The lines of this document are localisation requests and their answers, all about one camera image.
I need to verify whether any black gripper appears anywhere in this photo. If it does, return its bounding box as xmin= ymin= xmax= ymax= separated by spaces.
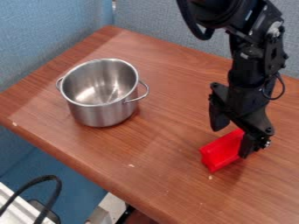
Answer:
xmin=210 ymin=82 xmax=275 ymax=158

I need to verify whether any red plastic block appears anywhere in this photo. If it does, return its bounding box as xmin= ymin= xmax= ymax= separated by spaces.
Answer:
xmin=199 ymin=129 xmax=245 ymax=172

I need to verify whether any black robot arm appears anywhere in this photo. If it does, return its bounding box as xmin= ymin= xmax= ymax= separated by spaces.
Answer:
xmin=176 ymin=0 xmax=289 ymax=158

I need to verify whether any stainless steel pot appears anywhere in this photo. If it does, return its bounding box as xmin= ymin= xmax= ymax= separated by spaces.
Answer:
xmin=56 ymin=59 xmax=150 ymax=128

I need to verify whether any white box under table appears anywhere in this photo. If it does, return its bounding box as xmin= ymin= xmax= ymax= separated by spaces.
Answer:
xmin=84 ymin=193 xmax=127 ymax=224

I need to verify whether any white panel at corner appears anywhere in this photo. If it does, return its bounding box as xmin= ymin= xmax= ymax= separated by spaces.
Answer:
xmin=0 ymin=179 xmax=62 ymax=224

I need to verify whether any black table leg frame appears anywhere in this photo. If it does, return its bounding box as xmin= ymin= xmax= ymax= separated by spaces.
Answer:
xmin=116 ymin=204 xmax=156 ymax=224

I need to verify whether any black cable loop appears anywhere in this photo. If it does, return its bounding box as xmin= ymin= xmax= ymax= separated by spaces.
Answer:
xmin=0 ymin=174 xmax=63 ymax=224

